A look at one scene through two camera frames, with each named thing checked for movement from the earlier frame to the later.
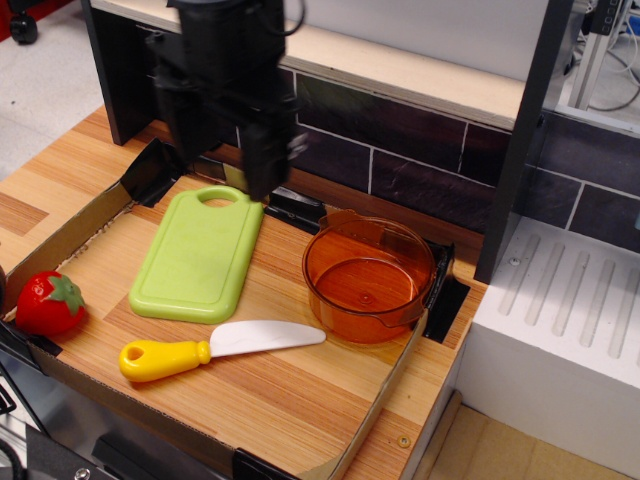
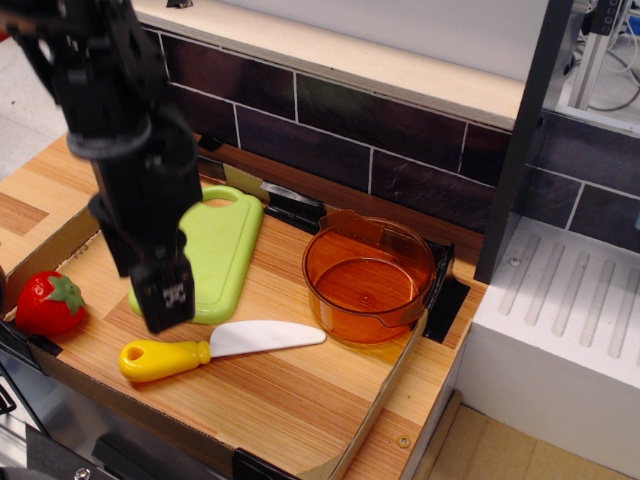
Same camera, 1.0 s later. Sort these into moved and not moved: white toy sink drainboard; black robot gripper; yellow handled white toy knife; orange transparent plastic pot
Moved: black robot gripper
Not moved: orange transparent plastic pot; yellow handled white toy knife; white toy sink drainboard
